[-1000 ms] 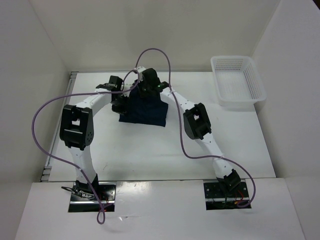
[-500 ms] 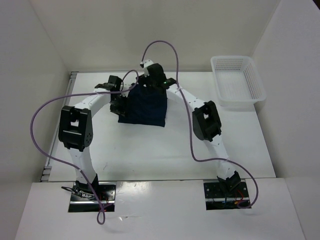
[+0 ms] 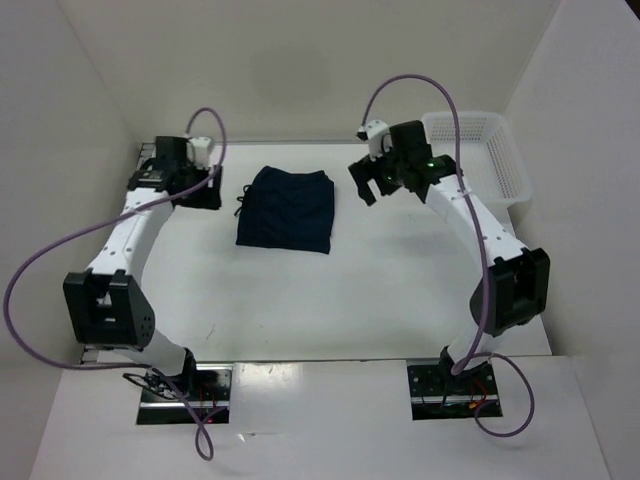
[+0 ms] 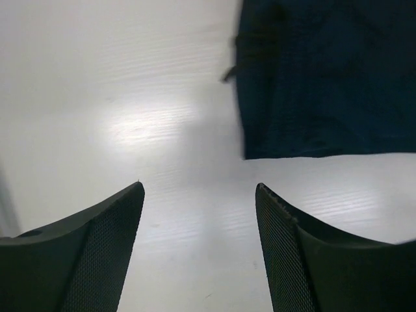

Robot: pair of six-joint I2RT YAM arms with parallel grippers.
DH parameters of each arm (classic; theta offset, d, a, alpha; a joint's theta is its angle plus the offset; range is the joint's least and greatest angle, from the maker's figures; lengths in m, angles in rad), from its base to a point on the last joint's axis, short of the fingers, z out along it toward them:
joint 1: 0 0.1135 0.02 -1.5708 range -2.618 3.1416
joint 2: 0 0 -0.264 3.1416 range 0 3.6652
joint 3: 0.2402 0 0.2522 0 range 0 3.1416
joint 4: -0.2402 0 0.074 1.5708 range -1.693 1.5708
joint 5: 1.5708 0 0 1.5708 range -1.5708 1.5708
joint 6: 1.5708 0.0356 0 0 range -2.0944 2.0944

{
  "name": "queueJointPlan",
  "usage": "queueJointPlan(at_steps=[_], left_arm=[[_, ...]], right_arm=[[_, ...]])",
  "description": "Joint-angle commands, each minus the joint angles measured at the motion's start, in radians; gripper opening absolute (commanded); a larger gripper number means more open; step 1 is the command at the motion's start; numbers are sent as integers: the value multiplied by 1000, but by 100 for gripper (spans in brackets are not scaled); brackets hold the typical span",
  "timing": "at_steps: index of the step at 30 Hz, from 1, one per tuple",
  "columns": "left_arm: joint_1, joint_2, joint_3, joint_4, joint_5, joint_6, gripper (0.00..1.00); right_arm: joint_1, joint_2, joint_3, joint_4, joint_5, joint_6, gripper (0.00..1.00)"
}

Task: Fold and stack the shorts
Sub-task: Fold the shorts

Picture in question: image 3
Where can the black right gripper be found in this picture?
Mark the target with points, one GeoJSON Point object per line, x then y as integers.
{"type": "Point", "coordinates": [361, 169]}

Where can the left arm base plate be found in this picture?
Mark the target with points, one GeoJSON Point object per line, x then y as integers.
{"type": "Point", "coordinates": [210, 398]}

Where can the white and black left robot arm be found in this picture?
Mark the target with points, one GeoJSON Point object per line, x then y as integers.
{"type": "Point", "coordinates": [106, 303]}

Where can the white perforated plastic basket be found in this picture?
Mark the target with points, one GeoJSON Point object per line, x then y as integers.
{"type": "Point", "coordinates": [491, 161]}

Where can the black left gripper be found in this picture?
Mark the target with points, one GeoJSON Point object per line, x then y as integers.
{"type": "Point", "coordinates": [209, 197]}

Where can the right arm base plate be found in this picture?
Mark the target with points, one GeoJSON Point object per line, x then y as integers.
{"type": "Point", "coordinates": [436, 396]}

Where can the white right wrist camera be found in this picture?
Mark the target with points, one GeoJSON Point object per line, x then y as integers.
{"type": "Point", "coordinates": [373, 134]}

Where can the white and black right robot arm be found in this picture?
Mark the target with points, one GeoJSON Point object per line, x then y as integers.
{"type": "Point", "coordinates": [514, 278]}

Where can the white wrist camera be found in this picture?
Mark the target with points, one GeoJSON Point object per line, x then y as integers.
{"type": "Point", "coordinates": [373, 134]}
{"type": "Point", "coordinates": [199, 150]}

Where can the navy blue shorts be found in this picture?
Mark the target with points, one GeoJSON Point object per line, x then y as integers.
{"type": "Point", "coordinates": [290, 211]}

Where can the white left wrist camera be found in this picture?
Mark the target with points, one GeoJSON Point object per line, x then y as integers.
{"type": "Point", "coordinates": [199, 150]}

